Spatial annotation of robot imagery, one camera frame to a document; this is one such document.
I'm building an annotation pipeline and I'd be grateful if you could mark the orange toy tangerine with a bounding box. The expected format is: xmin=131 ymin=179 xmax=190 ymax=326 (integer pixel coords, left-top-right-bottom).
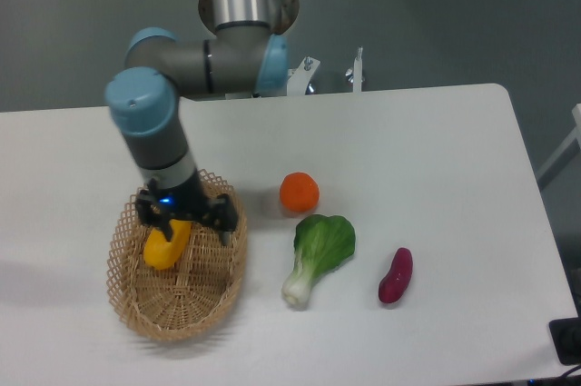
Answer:
xmin=279 ymin=172 xmax=320 ymax=213

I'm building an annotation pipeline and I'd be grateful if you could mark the green toy bok choy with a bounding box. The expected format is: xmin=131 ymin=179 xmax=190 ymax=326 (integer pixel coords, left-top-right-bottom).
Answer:
xmin=281 ymin=214 xmax=356 ymax=309

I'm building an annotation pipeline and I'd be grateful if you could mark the white furniture frame right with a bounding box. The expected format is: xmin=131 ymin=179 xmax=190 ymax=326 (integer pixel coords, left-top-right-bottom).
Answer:
xmin=536 ymin=104 xmax=580 ymax=191

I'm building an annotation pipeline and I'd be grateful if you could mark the yellow toy mango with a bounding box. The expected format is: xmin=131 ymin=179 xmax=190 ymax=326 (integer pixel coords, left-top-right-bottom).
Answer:
xmin=143 ymin=220 xmax=192 ymax=271

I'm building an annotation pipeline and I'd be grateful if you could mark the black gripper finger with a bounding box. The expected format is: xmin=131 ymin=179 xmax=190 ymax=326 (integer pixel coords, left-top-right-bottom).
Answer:
xmin=134 ymin=189 xmax=173 ymax=242
xmin=204 ymin=193 xmax=238 ymax=246

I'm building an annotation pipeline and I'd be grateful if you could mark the purple toy sweet potato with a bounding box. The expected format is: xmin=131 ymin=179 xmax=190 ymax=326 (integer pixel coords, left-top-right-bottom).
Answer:
xmin=378 ymin=247 xmax=413 ymax=304

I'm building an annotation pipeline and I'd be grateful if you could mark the woven wicker oval basket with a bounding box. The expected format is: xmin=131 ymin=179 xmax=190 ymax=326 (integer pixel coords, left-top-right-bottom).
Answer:
xmin=106 ymin=170 xmax=248 ymax=341

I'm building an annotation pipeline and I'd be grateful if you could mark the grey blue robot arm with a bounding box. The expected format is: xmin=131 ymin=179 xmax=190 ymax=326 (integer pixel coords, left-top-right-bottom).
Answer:
xmin=104 ymin=0 xmax=288 ymax=242

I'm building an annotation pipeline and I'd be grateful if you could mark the black device at table edge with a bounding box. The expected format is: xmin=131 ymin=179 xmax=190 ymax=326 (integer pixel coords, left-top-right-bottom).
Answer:
xmin=548 ymin=317 xmax=580 ymax=365

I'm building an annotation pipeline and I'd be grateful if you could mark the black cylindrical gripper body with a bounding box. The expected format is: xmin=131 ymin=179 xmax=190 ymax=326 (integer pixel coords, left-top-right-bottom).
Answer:
xmin=147 ymin=169 xmax=209 ymax=225

